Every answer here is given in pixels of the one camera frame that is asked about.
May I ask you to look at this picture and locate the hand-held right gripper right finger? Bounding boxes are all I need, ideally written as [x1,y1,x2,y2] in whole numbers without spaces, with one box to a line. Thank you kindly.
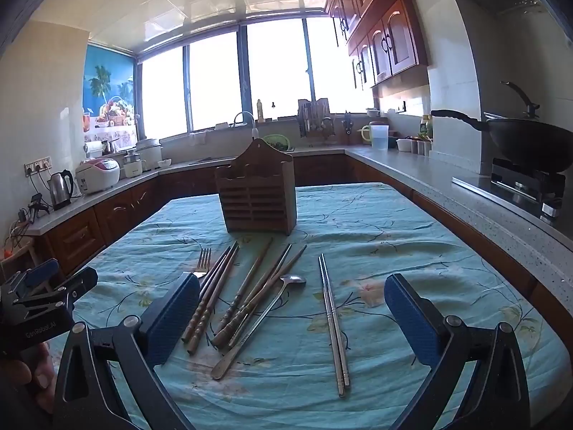
[384,273,531,430]

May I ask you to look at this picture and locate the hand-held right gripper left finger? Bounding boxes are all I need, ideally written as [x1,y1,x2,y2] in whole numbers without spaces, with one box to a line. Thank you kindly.
[53,272,201,430]

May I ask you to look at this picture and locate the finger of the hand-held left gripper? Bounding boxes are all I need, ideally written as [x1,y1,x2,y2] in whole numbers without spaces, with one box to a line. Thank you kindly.
[9,258,62,297]
[27,267,99,319]

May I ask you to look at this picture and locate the metal fork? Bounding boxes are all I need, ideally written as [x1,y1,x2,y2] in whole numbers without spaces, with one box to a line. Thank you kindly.
[190,248,212,278]

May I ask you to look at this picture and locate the metal chopstick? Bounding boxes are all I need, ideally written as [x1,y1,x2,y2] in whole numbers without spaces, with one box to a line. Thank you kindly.
[318,255,347,397]
[321,253,351,388]

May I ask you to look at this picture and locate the metal spoon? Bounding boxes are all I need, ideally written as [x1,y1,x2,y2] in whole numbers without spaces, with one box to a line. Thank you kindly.
[211,274,307,381]

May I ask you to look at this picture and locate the wooden utensil holder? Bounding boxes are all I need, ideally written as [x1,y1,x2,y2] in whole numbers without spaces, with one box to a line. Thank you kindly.
[215,138,297,236]

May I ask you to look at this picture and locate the person's left hand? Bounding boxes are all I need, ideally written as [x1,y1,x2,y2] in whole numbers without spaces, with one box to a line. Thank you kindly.
[0,343,58,415]

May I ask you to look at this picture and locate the brown wooden lower cabinets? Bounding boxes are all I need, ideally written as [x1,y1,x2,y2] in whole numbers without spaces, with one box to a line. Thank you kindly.
[33,152,573,350]

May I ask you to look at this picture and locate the brown wooden cabinets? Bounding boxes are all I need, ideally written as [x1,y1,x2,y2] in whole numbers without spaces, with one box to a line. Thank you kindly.
[33,152,573,350]
[324,0,430,88]

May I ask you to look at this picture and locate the black phone stand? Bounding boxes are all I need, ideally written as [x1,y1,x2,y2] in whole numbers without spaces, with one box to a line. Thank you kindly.
[18,192,51,225]

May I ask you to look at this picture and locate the steel electric kettle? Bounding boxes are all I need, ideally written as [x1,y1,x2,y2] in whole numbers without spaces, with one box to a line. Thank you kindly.
[47,169,74,210]

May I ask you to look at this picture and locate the teal floral tablecloth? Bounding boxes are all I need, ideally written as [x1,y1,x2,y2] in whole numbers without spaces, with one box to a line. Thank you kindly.
[47,182,571,430]

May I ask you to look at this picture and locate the white rice cooker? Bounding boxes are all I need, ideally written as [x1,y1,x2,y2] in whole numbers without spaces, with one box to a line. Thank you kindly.
[74,158,121,195]

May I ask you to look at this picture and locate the small white appliance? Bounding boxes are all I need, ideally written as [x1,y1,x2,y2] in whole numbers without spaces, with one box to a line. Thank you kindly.
[122,150,144,178]

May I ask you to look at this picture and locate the large white cooking pot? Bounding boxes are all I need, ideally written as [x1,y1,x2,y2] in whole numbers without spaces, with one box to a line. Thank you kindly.
[134,138,163,172]

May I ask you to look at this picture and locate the grey kitchen countertop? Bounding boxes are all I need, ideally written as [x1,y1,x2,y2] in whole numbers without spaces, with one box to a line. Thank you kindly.
[24,145,573,305]

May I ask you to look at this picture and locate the gas stove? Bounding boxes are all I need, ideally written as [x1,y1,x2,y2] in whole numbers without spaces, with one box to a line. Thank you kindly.
[490,158,567,222]

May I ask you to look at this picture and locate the clear plastic pitcher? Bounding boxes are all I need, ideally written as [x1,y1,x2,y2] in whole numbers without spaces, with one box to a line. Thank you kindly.
[359,124,389,150]

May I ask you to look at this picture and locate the curved sink faucet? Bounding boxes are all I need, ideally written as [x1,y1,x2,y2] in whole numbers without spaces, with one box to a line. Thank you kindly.
[233,111,260,140]

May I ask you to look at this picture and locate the green colander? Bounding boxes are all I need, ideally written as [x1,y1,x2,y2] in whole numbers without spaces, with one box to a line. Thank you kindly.
[263,133,294,151]

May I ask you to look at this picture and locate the black wok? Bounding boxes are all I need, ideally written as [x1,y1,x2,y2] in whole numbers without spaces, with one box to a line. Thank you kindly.
[430,109,573,173]

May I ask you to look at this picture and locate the knife and utensil rack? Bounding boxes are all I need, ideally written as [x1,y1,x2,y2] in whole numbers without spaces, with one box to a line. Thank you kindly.
[297,97,336,146]

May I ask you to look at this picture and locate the large kitchen window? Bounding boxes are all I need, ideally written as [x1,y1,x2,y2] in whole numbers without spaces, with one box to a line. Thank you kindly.
[136,15,374,139]

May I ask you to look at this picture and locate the brown wooden upper cabinets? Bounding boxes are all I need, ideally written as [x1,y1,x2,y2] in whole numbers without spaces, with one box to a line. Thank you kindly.
[324,0,430,88]

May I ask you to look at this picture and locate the wall power outlet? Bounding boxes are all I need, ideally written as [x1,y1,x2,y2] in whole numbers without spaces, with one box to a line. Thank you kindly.
[24,156,53,176]

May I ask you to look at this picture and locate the tropical fruit wall poster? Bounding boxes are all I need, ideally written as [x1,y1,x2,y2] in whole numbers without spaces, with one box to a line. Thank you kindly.
[83,44,136,144]

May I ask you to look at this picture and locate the black pan handle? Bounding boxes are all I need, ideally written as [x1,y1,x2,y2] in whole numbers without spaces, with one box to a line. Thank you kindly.
[500,81,540,119]

